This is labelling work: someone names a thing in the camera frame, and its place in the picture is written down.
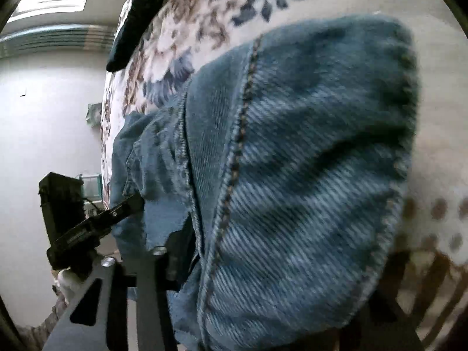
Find floral patterned bedspread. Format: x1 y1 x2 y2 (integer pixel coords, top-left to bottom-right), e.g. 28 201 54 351
101 0 467 350

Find grey striped curtain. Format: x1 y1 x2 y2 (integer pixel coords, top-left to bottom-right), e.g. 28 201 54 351
1 24 115 59

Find blue denim pants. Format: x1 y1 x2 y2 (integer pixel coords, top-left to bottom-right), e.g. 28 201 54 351
110 15 418 350

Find dark folded garment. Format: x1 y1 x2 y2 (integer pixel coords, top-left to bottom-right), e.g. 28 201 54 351
106 0 164 73

